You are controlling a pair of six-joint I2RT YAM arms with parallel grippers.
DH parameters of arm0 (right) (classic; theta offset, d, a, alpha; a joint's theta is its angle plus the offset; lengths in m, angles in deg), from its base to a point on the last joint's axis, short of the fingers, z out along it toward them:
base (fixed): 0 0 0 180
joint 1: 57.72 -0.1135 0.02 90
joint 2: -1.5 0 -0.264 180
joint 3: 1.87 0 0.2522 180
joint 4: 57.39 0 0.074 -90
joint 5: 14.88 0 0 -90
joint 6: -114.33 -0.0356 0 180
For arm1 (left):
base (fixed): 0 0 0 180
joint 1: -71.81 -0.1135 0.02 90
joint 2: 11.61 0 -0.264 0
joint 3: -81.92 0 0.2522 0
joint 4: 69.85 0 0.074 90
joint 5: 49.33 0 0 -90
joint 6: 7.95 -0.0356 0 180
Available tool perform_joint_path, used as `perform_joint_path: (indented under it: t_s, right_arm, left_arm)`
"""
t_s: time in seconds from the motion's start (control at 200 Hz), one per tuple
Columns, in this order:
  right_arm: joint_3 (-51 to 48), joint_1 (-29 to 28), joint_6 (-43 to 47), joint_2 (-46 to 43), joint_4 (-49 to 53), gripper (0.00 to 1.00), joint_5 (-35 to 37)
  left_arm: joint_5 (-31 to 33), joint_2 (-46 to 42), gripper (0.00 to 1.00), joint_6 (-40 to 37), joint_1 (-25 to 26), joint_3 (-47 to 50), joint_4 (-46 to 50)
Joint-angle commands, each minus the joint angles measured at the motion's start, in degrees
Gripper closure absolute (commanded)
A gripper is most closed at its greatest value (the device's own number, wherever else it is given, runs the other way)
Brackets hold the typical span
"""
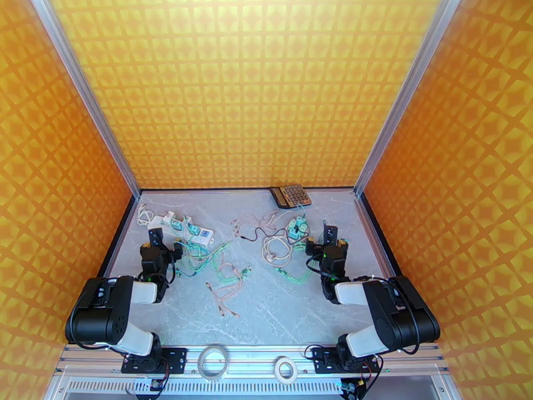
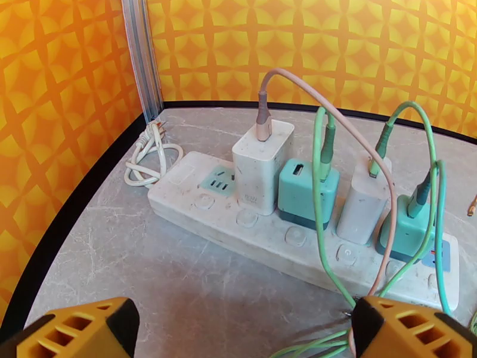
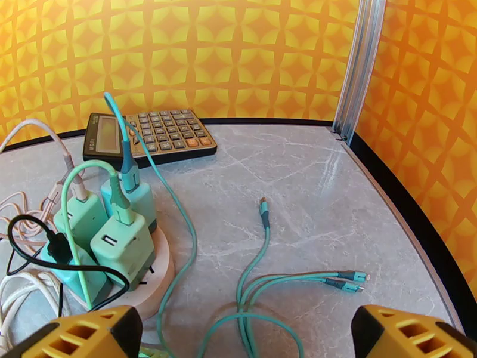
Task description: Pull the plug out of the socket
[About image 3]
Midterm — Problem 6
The round white socket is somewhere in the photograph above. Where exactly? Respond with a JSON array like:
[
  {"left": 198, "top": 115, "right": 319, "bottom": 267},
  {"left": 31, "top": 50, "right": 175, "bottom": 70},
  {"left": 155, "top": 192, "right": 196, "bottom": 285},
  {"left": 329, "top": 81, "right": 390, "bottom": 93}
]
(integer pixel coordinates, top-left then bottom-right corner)
[{"left": 70, "top": 226, "right": 176, "bottom": 320}]

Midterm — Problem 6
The pink charging cable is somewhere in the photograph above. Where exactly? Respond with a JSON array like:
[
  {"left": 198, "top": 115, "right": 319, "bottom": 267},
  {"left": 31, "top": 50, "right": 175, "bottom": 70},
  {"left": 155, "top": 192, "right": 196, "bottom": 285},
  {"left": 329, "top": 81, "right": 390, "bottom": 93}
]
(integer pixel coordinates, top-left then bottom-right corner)
[{"left": 0, "top": 119, "right": 88, "bottom": 257}]

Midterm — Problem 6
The black desk calculator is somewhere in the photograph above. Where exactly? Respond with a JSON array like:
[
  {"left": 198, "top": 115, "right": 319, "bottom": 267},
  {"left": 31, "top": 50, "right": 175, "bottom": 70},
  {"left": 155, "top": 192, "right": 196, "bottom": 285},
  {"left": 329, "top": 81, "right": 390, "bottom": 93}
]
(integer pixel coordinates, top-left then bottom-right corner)
[{"left": 82, "top": 109, "right": 218, "bottom": 171}]

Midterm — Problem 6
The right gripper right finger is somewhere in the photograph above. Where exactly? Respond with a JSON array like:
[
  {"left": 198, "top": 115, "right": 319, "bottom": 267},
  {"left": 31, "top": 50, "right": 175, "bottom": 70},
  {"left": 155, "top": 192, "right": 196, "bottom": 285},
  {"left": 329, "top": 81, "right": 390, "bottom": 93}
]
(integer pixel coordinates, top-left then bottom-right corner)
[{"left": 351, "top": 304, "right": 477, "bottom": 358}]

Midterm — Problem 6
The aluminium frame post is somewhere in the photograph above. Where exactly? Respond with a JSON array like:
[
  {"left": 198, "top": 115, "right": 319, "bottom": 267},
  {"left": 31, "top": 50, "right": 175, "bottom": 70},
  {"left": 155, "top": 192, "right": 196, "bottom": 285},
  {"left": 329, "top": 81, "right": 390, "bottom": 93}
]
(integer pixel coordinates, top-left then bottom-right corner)
[{"left": 332, "top": 0, "right": 388, "bottom": 145}]

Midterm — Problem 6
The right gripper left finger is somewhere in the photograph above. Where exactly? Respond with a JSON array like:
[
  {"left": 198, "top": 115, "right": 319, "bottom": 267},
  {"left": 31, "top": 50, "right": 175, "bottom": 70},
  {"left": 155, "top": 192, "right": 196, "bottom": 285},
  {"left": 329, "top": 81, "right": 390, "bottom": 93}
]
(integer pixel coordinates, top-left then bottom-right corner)
[{"left": 0, "top": 305, "right": 144, "bottom": 358}]

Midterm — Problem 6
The mint green USB charger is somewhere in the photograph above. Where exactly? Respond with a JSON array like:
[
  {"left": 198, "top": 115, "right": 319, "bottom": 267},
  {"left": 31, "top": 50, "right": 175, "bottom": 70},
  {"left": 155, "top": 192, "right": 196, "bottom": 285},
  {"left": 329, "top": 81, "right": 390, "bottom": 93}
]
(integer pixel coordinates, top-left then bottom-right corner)
[
  {"left": 53, "top": 193, "right": 109, "bottom": 254},
  {"left": 100, "top": 180, "right": 158, "bottom": 234},
  {"left": 90, "top": 213, "right": 157, "bottom": 292},
  {"left": 40, "top": 241, "right": 113, "bottom": 307}
]

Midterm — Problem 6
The teal multi-head charging cable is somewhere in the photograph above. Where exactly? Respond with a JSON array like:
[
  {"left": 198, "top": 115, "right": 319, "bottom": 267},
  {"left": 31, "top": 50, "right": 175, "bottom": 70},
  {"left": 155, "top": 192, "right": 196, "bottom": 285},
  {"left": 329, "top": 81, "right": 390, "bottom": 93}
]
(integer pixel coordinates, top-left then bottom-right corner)
[{"left": 103, "top": 91, "right": 371, "bottom": 358}]

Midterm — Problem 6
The white socket power cable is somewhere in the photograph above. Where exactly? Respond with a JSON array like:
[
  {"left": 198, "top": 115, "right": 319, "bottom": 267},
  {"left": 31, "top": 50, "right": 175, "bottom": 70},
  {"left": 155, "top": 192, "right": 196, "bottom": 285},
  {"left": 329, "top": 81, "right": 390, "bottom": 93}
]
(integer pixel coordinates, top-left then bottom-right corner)
[{"left": 0, "top": 271, "right": 72, "bottom": 358}]

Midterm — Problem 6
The thin black charging cable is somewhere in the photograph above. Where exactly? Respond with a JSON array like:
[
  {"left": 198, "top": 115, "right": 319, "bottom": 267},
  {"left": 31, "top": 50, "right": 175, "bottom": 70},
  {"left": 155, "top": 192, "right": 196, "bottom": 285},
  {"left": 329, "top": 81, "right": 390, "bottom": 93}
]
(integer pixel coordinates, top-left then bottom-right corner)
[{"left": 5, "top": 214, "right": 131, "bottom": 313}]

